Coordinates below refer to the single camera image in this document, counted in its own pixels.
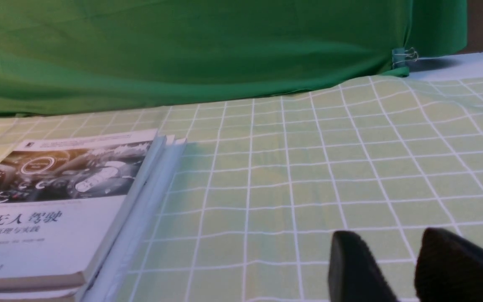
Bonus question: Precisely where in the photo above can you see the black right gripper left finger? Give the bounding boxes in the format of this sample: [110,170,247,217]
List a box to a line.
[328,231,397,302]

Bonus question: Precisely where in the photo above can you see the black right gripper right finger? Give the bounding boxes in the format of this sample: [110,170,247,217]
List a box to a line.
[414,228,483,302]

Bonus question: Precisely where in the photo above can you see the green checkered tablecloth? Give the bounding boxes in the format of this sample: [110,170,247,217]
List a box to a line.
[0,76,483,302]

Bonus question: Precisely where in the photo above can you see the metal binder clip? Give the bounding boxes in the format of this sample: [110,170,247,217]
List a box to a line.
[392,47,419,69]

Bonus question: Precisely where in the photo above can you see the bottom thin book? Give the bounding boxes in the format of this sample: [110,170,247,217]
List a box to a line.
[74,139,188,302]

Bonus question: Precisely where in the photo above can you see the middle white book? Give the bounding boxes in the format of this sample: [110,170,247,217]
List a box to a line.
[0,134,176,300]

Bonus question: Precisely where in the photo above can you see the top white textbook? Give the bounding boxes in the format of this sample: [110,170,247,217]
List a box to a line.
[0,129,167,292]

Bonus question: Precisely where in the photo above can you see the green backdrop cloth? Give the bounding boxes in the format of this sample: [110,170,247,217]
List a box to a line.
[0,0,467,117]

